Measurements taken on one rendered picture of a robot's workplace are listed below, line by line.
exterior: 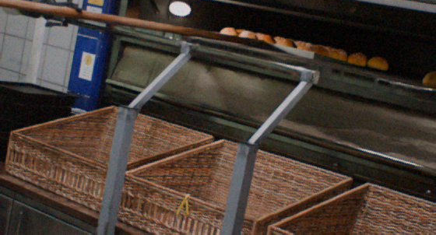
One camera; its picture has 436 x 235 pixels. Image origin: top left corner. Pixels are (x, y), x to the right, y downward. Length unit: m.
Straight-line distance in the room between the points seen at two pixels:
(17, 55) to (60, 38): 0.29
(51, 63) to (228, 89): 0.98
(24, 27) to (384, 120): 1.84
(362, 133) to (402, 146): 0.15
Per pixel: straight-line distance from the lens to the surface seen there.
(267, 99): 3.29
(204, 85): 3.47
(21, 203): 3.34
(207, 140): 3.36
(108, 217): 2.93
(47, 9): 3.13
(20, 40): 4.27
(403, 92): 2.99
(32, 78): 4.16
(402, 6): 2.86
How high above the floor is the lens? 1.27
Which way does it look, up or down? 6 degrees down
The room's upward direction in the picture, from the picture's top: 11 degrees clockwise
